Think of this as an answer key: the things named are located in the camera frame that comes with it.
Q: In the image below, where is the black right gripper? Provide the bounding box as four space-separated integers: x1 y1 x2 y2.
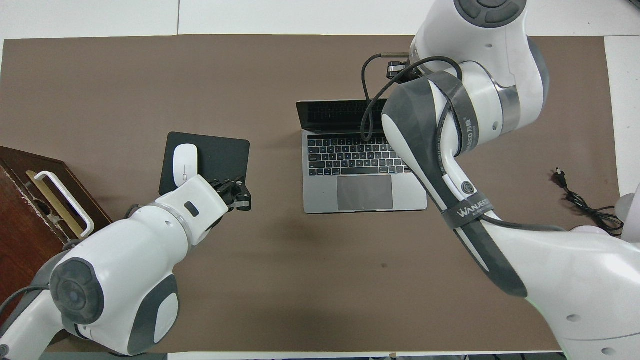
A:
386 60 426 83

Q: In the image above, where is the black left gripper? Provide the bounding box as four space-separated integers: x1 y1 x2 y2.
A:
209 175 252 213

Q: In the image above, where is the silver grey laptop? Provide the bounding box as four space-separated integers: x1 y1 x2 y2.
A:
296 99 428 215

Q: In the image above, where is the black mouse pad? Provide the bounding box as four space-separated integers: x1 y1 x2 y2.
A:
159 132 251 198

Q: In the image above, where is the white computer mouse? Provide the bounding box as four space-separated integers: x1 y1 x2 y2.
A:
172 143 199 188

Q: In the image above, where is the dark brown wooden box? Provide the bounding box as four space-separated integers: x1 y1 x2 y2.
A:
0 146 113 321

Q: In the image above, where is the white desk lamp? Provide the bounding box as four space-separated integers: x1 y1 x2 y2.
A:
565 192 640 246

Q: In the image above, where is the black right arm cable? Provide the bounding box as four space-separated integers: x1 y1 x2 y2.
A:
360 52 566 233

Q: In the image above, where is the white box handle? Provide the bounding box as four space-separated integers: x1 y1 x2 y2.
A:
34 171 95 238

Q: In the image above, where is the black lamp power cable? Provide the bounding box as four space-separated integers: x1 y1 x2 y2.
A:
552 168 626 236

